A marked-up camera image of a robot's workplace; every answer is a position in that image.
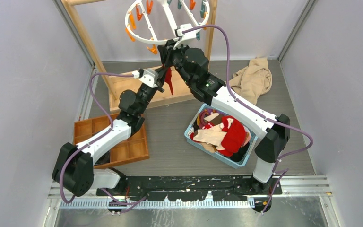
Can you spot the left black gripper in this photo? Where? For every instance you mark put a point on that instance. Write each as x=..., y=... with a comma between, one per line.
x=161, y=72

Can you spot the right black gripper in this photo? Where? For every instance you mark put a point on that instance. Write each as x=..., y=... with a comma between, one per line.
x=167, y=51

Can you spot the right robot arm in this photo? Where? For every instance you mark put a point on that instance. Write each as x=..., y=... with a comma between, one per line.
x=273, y=131

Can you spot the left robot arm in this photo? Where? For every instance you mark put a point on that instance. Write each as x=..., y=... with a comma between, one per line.
x=74, y=169

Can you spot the wooden hanger stand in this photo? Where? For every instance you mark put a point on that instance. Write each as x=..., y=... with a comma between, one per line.
x=116, y=85

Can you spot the white round clip hanger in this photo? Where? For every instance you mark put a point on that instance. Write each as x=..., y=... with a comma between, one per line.
x=141, y=9

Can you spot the orange clothes peg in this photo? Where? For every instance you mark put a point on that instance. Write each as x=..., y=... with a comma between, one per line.
x=152, y=49

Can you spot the teal clothes peg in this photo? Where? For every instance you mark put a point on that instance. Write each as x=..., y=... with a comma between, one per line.
x=198, y=36

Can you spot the wooden compartment tray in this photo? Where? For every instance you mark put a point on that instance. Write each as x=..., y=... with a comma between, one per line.
x=128, y=151

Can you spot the beige sock in basket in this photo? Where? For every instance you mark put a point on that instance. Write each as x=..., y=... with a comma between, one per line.
x=213, y=135

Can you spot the beige cloth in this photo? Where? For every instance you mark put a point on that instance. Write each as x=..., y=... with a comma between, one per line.
x=253, y=80

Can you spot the blue plastic basket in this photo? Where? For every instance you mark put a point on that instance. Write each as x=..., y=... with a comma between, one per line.
x=206, y=110

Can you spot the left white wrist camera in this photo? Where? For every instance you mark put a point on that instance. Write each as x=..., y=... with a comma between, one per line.
x=149, y=77

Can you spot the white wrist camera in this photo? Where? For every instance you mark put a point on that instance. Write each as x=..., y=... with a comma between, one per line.
x=149, y=77
x=184, y=35

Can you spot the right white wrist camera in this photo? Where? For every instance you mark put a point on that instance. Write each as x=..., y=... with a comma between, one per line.
x=184, y=35

